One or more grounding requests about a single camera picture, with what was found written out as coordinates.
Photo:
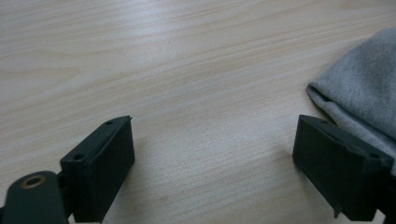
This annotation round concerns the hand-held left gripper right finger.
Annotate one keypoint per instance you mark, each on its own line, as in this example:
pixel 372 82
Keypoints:
pixel 336 165

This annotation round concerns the grey cotton garment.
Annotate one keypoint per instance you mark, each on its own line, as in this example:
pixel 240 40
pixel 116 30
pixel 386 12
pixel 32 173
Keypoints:
pixel 364 87

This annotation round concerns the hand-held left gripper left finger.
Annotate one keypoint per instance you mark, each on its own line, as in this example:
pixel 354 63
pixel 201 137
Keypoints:
pixel 99 168

